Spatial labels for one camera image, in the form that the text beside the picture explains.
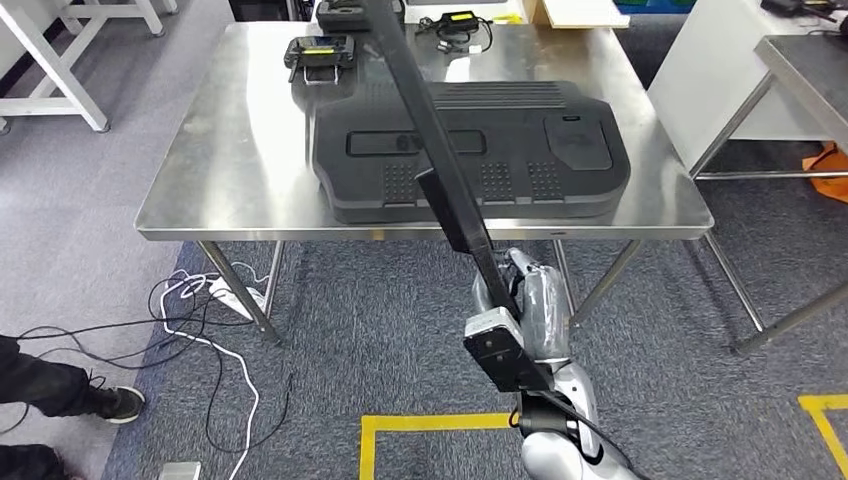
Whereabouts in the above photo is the large grey moulded panel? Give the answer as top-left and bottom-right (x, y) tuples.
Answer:
(311, 80), (632, 225)

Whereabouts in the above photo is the black remote controller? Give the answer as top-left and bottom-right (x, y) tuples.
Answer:
(283, 34), (356, 86)

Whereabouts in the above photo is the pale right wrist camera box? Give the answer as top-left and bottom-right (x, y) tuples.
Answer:
(463, 307), (525, 346)

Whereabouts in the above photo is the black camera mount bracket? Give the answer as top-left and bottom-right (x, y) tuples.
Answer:
(463, 324), (552, 394)

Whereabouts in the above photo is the stainless steel workbench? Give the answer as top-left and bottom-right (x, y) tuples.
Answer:
(688, 34), (848, 357)
(135, 19), (715, 347)

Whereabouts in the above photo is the white power strip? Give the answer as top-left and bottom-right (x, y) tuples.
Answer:
(208, 276), (268, 321)

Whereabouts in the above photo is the white cabinet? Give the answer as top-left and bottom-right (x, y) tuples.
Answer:
(647, 0), (848, 175)

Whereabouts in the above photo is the brown cardboard box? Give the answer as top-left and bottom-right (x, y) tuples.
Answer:
(523, 0), (632, 30)

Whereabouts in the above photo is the yellow floor tape square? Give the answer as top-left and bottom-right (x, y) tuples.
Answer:
(798, 394), (848, 480)

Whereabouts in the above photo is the black floor cable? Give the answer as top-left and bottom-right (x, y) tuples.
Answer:
(0, 268), (294, 456)

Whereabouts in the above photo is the orange bag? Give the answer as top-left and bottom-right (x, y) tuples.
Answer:
(801, 142), (848, 205)

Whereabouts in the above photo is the white frame table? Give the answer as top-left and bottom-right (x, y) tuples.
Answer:
(0, 0), (179, 134)

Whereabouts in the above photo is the black hard carry case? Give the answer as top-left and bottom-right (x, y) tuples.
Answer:
(315, 0), (407, 34)

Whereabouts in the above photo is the person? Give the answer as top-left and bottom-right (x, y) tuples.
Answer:
(0, 334), (146, 480)

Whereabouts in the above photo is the white floor cable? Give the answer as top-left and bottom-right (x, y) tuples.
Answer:
(158, 271), (270, 480)

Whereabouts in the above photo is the black power adapter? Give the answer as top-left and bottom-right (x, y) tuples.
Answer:
(417, 11), (496, 56)

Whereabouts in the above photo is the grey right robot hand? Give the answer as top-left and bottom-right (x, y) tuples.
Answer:
(502, 248), (573, 364)

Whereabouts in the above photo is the open silver floor outlet box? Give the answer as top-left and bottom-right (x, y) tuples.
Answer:
(157, 461), (203, 480)

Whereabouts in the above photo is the long black plastic panel part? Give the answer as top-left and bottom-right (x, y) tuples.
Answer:
(360, 0), (523, 321)

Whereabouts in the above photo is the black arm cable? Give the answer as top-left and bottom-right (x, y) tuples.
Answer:
(508, 390), (654, 480)

